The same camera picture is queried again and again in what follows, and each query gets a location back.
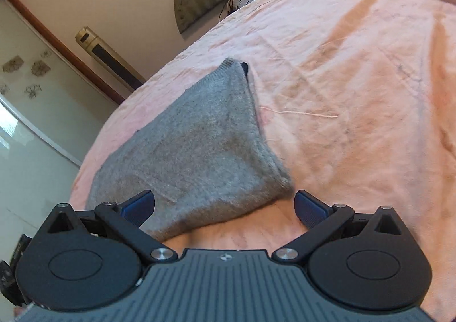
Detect glass wardrobe door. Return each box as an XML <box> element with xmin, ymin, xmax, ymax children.
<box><xmin>1</xmin><ymin>0</ymin><xmax>116</xmax><ymax>162</ymax></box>

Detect grey and navy knit sweater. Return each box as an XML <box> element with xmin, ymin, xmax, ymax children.
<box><xmin>85</xmin><ymin>58</ymin><xmax>293</xmax><ymax>241</ymax></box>

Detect gold standing air conditioner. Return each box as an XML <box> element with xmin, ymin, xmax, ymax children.
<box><xmin>75</xmin><ymin>27</ymin><xmax>146</xmax><ymax>91</ymax></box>

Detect pink bed sheet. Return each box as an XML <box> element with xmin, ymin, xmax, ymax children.
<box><xmin>70</xmin><ymin>0</ymin><xmax>455</xmax><ymax>321</ymax></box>

